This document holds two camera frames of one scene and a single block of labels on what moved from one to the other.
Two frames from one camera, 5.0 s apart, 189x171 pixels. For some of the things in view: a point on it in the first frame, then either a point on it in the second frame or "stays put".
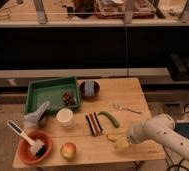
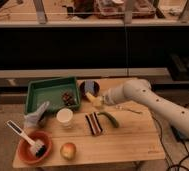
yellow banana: x=114 y=138 to x=91 y=97
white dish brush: x=37 y=146 stays put
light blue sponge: x=89 y=88 stays put
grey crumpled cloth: x=31 y=120 stays put
